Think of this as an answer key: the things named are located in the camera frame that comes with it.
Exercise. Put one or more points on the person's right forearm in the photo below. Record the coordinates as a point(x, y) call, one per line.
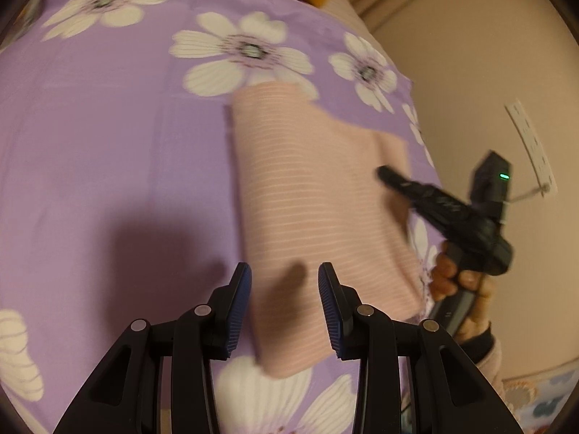
point(488, 352)

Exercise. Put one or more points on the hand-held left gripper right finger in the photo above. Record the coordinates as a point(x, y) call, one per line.
point(330, 309)

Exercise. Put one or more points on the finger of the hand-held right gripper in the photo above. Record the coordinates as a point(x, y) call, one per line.
point(425, 199)

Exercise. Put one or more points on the pink striped long-sleeve shirt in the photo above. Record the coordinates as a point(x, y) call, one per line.
point(307, 199)

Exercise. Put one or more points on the white wall socket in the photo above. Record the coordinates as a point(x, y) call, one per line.
point(529, 144)

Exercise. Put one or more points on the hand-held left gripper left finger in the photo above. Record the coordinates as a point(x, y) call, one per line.
point(237, 309)

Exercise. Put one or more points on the patterned floor mat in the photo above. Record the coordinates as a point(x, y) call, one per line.
point(538, 402)

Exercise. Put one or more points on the person's right hand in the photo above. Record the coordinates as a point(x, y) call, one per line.
point(439, 278)

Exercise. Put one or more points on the purple floral blanket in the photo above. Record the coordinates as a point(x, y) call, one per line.
point(113, 153)

